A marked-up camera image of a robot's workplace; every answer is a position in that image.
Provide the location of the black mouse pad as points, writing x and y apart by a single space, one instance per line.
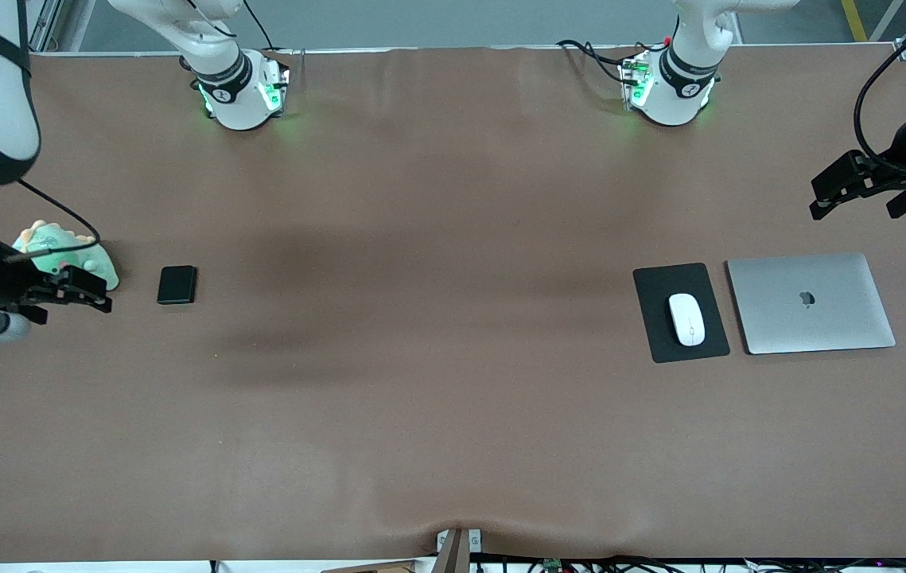
651 318

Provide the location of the brown table cover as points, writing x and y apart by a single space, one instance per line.
452 438

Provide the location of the brown bar with white bracket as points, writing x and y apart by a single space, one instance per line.
455 553

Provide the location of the green dinosaur plush toy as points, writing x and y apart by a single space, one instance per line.
63 237

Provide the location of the black phone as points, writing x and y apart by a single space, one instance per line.
177 285

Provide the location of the silver laptop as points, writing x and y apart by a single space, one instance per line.
810 304

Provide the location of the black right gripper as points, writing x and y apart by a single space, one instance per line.
9 281

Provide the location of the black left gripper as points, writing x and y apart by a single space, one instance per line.
904 153

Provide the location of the white computer mouse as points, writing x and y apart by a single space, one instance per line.
686 319

